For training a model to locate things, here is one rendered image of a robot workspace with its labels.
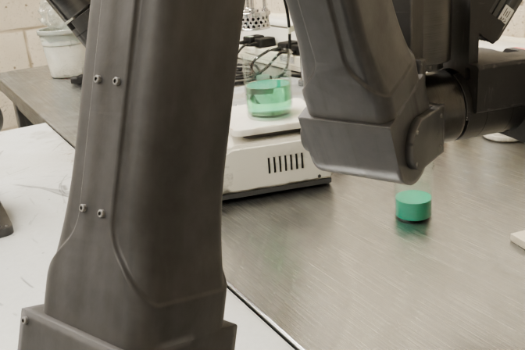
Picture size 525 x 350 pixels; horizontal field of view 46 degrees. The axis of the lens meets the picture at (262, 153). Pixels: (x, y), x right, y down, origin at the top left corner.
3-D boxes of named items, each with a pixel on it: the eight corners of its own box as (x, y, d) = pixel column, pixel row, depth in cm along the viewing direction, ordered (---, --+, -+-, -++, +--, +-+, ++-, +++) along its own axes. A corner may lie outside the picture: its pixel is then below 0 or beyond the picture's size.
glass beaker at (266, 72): (235, 122, 78) (229, 55, 76) (265, 108, 83) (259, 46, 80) (280, 127, 74) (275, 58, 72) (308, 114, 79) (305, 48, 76)
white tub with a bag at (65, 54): (36, 76, 167) (19, -5, 160) (83, 66, 176) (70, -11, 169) (60, 82, 157) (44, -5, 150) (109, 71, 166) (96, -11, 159)
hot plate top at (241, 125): (231, 137, 74) (230, 130, 73) (216, 113, 85) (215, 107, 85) (326, 123, 76) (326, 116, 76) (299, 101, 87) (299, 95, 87)
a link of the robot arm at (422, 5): (371, -22, 50) (290, -6, 41) (480, -26, 45) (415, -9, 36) (373, 117, 54) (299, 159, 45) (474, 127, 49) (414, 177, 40)
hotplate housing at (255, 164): (176, 212, 74) (168, 148, 71) (167, 175, 86) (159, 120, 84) (351, 182, 78) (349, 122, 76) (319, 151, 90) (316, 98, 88)
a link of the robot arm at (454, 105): (436, 48, 51) (360, 59, 49) (480, 58, 45) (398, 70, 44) (435, 129, 53) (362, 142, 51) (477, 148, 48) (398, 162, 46)
